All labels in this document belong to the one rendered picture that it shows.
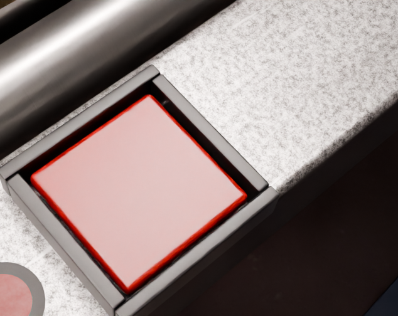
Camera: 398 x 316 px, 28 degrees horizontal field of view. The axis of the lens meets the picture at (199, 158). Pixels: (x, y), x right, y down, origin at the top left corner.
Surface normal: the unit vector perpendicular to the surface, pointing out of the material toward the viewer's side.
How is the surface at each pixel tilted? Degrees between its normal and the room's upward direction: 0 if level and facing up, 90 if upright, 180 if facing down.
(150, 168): 0
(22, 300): 0
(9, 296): 0
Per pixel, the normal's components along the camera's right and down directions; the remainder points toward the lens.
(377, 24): 0.08, -0.44
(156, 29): 0.61, 0.36
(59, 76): 0.49, 0.11
